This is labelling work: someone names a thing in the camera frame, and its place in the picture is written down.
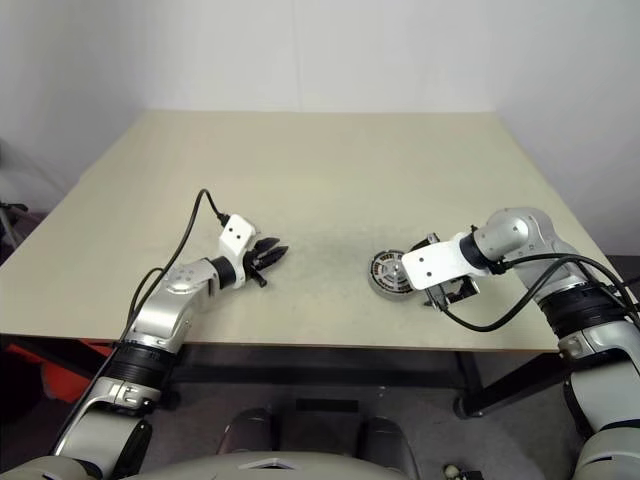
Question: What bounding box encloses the dark grey rounded shape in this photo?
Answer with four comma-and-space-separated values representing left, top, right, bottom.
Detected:
222, 407, 276, 454
357, 416, 421, 471

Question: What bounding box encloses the black metal table frame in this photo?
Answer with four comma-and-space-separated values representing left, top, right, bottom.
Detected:
0, 334, 640, 419

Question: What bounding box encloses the round silver motor housing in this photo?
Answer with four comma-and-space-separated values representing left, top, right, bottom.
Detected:
367, 249, 417, 304

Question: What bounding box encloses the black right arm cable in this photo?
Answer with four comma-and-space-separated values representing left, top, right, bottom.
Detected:
437, 252, 640, 334

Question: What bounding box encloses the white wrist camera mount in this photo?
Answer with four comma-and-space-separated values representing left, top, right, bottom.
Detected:
218, 213, 264, 290
401, 234, 494, 292

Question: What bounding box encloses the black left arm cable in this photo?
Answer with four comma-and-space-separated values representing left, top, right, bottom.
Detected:
92, 188, 231, 381

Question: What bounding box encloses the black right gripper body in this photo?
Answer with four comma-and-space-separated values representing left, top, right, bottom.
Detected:
422, 276, 480, 311

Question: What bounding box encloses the orange object under table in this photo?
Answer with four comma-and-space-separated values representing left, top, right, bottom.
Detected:
9, 337, 119, 401

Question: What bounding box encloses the grey metal stand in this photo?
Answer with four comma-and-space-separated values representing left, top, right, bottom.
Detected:
0, 199, 31, 251

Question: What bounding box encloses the grey spoked rotor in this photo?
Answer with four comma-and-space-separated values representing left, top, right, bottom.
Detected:
370, 251, 412, 291

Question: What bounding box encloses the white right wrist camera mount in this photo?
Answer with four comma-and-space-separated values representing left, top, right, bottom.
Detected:
401, 234, 494, 292

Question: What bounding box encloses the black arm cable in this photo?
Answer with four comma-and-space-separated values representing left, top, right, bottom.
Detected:
437, 252, 640, 334
92, 188, 231, 381

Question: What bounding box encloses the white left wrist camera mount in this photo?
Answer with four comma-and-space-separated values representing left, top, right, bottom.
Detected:
218, 213, 264, 290

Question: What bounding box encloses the silver robot torso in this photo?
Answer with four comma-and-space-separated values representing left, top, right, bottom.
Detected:
119, 447, 421, 480

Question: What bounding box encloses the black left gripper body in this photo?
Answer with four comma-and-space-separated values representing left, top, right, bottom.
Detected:
242, 238, 270, 290

